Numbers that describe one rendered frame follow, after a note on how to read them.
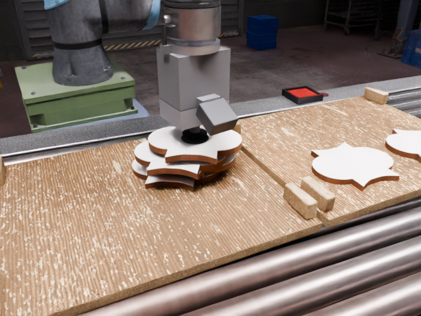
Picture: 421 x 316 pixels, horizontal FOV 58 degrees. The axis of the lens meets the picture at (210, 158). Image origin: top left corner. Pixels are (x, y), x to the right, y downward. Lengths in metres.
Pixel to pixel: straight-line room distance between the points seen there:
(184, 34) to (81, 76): 0.52
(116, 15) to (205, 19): 0.50
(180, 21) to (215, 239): 0.28
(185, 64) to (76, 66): 0.52
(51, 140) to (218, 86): 0.42
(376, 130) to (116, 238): 0.56
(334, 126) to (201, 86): 0.37
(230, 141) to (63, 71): 0.55
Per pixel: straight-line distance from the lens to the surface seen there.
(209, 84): 0.54
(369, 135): 0.81
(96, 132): 0.84
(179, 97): 0.52
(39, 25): 5.25
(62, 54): 1.01
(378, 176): 0.65
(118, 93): 1.01
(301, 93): 1.02
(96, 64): 1.00
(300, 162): 0.67
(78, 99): 0.99
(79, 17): 0.98
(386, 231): 0.59
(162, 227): 0.52
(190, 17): 0.50
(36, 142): 0.85
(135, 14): 0.99
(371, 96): 0.99
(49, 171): 0.68
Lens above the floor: 1.27
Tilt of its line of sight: 29 degrees down
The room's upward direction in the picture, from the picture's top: straight up
